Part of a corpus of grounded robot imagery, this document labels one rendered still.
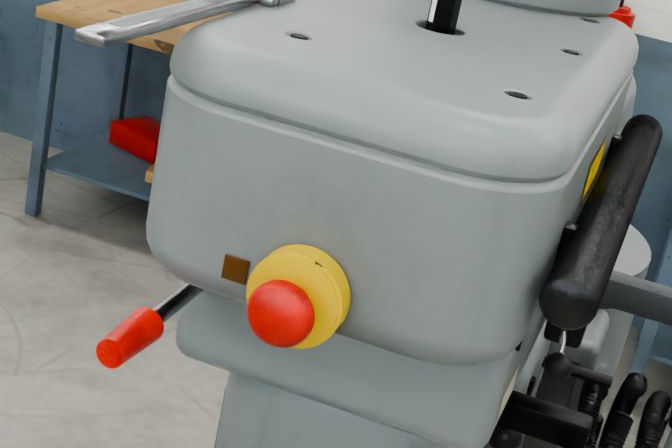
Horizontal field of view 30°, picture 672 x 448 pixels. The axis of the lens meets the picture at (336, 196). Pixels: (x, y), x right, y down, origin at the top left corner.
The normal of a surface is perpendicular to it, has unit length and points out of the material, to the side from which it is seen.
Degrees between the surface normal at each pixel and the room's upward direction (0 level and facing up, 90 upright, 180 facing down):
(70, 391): 0
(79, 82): 90
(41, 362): 0
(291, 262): 90
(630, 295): 90
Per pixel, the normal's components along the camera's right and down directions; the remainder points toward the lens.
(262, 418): -0.41, 0.24
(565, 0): 0.29, 0.38
